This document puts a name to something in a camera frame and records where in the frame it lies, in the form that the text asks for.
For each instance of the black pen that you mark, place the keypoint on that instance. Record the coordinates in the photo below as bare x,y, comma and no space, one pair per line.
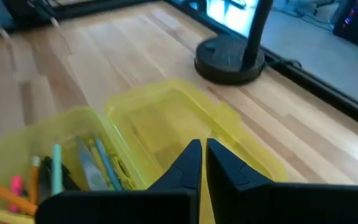
47,177

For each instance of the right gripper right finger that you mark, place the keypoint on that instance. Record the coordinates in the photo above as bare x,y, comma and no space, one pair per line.
275,205

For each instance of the yellow translucent box lid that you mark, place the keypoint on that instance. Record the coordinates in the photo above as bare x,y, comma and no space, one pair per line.
166,118

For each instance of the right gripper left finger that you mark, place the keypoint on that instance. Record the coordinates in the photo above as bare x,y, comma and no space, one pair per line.
120,207

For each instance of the teal pencil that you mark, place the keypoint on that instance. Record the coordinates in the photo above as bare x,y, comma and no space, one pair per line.
56,168

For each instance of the pink highlighter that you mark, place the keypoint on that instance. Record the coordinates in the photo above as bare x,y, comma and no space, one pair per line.
16,186

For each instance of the yellow translucent supply box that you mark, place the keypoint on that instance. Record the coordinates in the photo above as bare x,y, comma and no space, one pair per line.
17,137

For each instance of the black desk lamp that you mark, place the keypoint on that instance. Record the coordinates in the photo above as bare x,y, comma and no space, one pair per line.
225,62

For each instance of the blue crayon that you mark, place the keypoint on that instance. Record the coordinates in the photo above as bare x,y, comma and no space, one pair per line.
107,165

